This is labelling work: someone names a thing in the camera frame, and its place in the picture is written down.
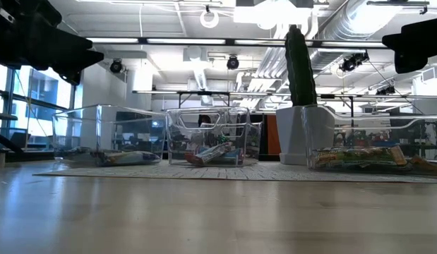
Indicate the long ceiling light strip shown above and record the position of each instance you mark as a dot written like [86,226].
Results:
[151,40]

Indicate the orange panel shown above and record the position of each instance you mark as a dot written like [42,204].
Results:
[273,134]

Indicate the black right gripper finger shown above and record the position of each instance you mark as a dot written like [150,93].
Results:
[416,37]
[410,61]

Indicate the black ceiling spot lamp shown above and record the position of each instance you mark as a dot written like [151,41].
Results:
[233,63]
[115,66]

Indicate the black background table frame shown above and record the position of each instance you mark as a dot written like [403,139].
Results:
[204,94]

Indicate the black ceiling camera mount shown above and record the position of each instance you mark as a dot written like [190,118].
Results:
[352,61]

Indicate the blue granola bar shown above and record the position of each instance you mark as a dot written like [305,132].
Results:
[235,156]

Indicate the silver ventilation duct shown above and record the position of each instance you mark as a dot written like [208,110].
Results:
[348,24]

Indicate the clear plastic bin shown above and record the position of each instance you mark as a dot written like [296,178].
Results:
[380,120]
[179,141]
[108,116]

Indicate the green cactus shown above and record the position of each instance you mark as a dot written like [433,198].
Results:
[301,70]

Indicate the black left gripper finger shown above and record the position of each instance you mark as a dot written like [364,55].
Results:
[68,40]
[77,61]

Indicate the white hexagonal plant pot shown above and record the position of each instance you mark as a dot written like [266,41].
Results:
[290,137]

